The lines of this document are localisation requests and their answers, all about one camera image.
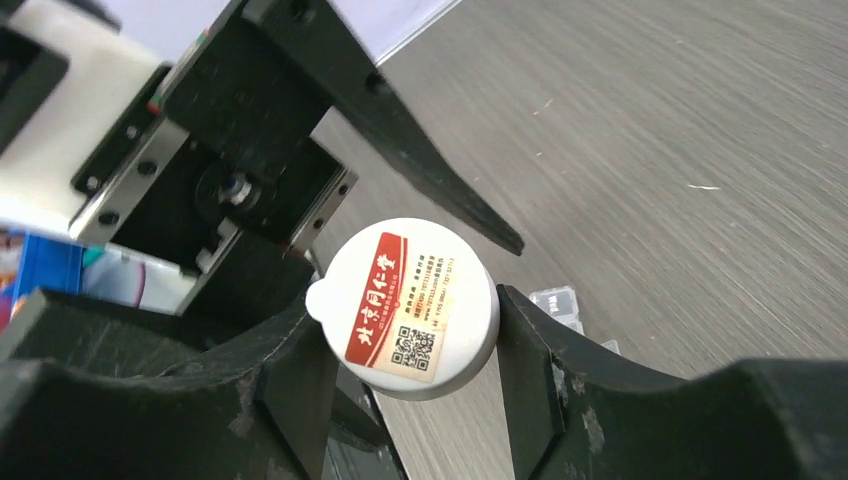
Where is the clear weekly pill organizer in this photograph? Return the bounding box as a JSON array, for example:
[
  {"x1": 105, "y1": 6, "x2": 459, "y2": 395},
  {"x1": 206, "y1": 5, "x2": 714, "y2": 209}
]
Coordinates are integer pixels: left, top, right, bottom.
[{"x1": 529, "y1": 285, "x2": 585, "y2": 336}]

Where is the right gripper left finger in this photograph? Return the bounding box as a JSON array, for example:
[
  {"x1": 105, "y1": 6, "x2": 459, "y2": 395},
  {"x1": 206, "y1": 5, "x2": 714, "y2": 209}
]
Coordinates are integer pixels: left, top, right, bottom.
[{"x1": 1, "y1": 291, "x2": 338, "y2": 479}]

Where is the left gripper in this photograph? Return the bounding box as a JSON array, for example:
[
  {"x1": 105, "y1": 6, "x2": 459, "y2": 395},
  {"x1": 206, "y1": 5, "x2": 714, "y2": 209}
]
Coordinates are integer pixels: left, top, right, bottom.
[{"x1": 70, "y1": 1, "x2": 525, "y2": 325}]

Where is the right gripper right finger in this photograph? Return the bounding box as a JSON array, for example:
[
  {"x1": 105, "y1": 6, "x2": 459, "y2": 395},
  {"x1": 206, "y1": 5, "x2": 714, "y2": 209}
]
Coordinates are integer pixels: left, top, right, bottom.
[{"x1": 497, "y1": 285, "x2": 847, "y2": 479}]

